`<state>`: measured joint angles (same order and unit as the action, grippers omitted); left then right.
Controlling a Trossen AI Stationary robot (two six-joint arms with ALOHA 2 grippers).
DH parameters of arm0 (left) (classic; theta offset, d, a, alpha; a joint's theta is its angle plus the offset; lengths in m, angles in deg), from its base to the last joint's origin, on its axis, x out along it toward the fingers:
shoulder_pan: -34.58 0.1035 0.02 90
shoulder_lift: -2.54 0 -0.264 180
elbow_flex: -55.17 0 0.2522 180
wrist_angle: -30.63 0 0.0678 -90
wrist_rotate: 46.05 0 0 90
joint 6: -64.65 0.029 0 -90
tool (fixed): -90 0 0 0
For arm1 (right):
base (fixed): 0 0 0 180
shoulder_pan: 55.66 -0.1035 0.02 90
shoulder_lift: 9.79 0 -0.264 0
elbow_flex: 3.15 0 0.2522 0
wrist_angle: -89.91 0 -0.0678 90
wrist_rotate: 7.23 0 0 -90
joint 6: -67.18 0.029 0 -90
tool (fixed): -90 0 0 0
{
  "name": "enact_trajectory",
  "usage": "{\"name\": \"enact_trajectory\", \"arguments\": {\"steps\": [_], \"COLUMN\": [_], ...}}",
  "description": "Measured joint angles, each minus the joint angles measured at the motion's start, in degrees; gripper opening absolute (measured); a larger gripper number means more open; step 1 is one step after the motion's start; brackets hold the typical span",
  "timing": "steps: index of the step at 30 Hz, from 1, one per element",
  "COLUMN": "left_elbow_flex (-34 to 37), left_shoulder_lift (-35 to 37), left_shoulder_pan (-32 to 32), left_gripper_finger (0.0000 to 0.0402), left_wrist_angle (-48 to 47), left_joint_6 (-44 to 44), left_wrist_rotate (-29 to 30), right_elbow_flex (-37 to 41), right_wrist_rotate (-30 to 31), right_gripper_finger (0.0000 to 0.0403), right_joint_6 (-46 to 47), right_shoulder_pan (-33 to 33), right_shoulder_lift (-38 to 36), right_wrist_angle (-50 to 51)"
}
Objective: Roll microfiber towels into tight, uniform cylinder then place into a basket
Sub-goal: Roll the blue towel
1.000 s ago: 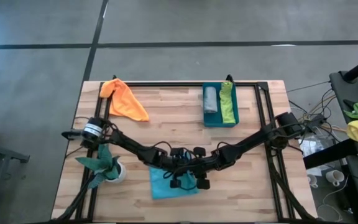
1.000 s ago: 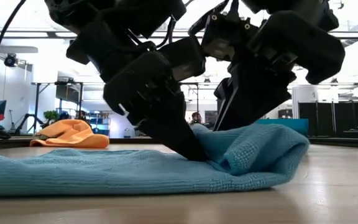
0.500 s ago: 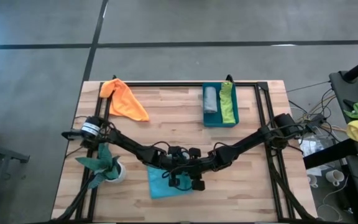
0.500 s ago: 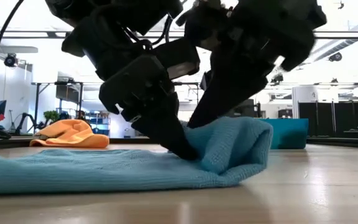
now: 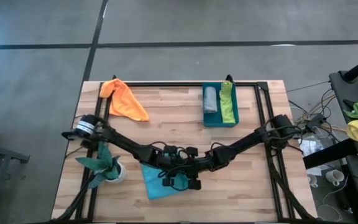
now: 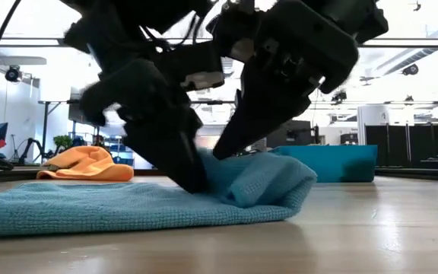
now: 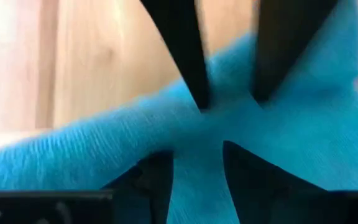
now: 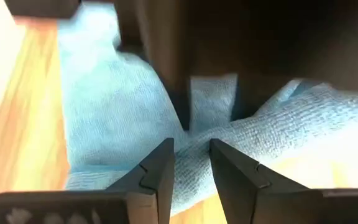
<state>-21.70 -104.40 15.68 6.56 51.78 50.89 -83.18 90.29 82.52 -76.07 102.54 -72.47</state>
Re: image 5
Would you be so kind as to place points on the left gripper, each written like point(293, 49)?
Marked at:
point(166, 161)

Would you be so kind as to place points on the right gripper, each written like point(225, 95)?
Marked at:
point(194, 166)

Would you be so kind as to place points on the turquoise microfiber towel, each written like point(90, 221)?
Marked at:
point(154, 188)

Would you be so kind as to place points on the teal plastic basket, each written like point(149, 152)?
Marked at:
point(213, 119)

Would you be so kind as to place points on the grey microfiber towel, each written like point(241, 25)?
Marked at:
point(210, 99)

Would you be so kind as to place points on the green microfiber towel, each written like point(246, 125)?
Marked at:
point(227, 102)

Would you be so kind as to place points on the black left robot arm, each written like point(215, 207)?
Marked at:
point(120, 143)

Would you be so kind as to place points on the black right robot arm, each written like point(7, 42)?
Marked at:
point(244, 146)

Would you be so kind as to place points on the orange microfiber towel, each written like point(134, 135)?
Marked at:
point(123, 102)

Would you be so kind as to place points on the artificial green plant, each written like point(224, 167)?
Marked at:
point(101, 161)

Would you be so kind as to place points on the white plastic bag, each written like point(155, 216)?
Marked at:
point(311, 146)

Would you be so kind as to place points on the white mug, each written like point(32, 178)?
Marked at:
point(334, 177)
point(313, 180)

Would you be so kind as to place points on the black power supply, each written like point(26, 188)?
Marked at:
point(317, 119)

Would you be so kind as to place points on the dark metal stand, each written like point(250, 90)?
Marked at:
point(5, 151)

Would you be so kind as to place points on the dark grey cart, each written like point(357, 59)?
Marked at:
point(346, 90)

